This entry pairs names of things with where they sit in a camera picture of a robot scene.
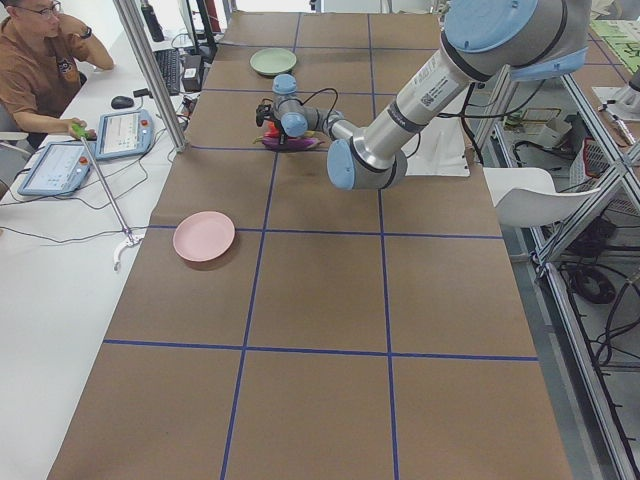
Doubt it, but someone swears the green plate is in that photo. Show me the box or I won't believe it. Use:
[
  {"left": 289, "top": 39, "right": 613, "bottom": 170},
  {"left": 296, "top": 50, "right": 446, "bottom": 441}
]
[{"left": 249, "top": 48, "right": 297, "bottom": 77}]

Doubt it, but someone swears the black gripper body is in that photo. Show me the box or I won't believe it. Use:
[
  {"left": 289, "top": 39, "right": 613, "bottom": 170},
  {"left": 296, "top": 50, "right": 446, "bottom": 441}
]
[{"left": 272, "top": 119, "right": 286, "bottom": 140}]

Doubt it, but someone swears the green handled reach grabber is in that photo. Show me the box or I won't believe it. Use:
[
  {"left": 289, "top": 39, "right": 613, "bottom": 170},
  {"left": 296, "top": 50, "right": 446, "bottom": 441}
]
[{"left": 71, "top": 121, "right": 144, "bottom": 272}]

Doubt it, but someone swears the far teach pendant tablet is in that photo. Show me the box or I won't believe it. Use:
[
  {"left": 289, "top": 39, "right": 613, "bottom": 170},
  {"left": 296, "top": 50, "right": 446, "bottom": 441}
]
[{"left": 95, "top": 109, "right": 154, "bottom": 160}]

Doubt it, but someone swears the black computer mouse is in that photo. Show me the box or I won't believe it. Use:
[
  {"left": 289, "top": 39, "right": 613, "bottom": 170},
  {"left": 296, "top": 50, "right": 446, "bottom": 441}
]
[{"left": 110, "top": 95, "right": 134, "bottom": 110}]

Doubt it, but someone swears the aluminium frame post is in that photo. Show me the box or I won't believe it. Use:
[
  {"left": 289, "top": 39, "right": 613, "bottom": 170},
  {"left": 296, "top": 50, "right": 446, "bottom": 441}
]
[{"left": 113, "top": 0, "right": 187, "bottom": 153}]

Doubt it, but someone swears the teach pendant tablet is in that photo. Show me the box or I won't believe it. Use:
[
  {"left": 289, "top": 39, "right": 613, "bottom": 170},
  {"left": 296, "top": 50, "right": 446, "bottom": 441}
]
[
  {"left": 18, "top": 141, "right": 95, "bottom": 196},
  {"left": 95, "top": 109, "right": 154, "bottom": 160}
]

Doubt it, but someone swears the pink plate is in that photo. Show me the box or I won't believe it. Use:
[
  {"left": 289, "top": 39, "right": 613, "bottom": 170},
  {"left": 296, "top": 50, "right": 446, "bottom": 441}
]
[{"left": 172, "top": 211, "right": 235, "bottom": 262}]

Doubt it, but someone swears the red pomegranate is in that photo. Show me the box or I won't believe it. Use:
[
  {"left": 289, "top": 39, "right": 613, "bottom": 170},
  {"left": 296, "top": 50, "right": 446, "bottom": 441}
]
[{"left": 266, "top": 123, "right": 279, "bottom": 137}]

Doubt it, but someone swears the black keyboard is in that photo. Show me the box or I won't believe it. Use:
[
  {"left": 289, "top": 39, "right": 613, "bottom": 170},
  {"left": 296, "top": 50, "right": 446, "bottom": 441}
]
[{"left": 153, "top": 49, "right": 181, "bottom": 96}]

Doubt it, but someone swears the near teach pendant tablet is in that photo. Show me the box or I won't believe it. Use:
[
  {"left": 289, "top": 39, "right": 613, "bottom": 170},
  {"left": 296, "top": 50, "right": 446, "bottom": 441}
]
[{"left": 18, "top": 141, "right": 95, "bottom": 196}]

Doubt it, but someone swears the purple eggplant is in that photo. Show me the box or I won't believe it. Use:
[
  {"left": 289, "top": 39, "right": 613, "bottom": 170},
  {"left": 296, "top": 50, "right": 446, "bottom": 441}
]
[{"left": 253, "top": 137, "right": 323, "bottom": 152}]

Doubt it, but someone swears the man in brown shirt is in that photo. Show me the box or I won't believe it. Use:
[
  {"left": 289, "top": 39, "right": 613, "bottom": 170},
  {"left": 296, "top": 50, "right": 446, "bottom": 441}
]
[{"left": 1, "top": 1, "right": 114, "bottom": 147}]

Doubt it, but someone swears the white chair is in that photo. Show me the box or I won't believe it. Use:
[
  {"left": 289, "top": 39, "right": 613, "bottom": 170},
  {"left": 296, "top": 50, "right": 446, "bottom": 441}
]
[{"left": 483, "top": 167, "right": 600, "bottom": 228}]

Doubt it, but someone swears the wrist black camera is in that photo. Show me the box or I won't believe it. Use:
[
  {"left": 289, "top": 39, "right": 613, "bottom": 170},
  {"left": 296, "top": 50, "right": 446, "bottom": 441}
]
[{"left": 255, "top": 99, "right": 273, "bottom": 127}]

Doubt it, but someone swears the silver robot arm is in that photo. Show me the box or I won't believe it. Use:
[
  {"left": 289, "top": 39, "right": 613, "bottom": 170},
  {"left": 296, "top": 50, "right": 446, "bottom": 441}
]
[{"left": 256, "top": 0, "right": 592, "bottom": 190}]

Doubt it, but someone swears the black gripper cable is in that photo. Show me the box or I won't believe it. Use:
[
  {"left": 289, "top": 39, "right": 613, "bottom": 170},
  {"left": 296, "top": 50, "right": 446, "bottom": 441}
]
[{"left": 294, "top": 87, "right": 339, "bottom": 121}]

